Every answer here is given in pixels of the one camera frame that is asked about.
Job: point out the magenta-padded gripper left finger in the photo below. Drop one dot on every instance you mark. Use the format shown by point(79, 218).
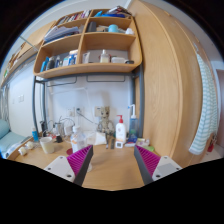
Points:
point(79, 161)

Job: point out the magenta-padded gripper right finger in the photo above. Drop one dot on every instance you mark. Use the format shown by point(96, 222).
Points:
point(148, 160)

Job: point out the small green dish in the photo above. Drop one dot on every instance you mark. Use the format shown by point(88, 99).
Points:
point(149, 148)

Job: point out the flat round red coaster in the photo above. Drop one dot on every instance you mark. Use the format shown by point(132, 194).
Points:
point(69, 152)

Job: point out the small black adapter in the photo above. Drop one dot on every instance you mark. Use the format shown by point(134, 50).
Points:
point(58, 138)

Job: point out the small white digital thermometer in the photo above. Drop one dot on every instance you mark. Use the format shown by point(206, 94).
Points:
point(119, 144)

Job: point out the cream ceramic mug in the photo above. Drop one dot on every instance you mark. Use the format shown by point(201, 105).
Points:
point(47, 145)

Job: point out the blue bottle white nozzle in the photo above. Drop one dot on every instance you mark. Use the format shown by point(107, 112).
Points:
point(133, 126)

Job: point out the white pump bottle red top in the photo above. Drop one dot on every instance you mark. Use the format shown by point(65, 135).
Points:
point(120, 132)

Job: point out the wooden tree figurine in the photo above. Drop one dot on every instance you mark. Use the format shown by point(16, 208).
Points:
point(106, 123)

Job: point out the blue tube white cap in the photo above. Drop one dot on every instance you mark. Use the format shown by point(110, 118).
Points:
point(35, 135)

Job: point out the round white wrapped bun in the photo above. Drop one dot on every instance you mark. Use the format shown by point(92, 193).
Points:
point(22, 151)
point(29, 145)

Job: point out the bed with teal sheet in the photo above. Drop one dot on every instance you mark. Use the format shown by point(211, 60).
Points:
point(11, 141)

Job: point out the green striped white towel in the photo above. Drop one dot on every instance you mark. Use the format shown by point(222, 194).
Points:
point(206, 113)

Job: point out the wooden wardrobe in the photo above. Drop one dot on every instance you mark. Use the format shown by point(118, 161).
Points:
point(170, 83)

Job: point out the teal pillow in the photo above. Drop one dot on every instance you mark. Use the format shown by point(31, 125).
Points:
point(4, 128)

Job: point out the wooden shelf unit with items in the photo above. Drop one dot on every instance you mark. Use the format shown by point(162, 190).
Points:
point(96, 41)

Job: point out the grey metal desk frame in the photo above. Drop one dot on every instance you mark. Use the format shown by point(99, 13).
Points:
point(141, 100)

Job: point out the long wooden wall shelf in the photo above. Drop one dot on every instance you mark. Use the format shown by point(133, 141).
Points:
point(26, 50)

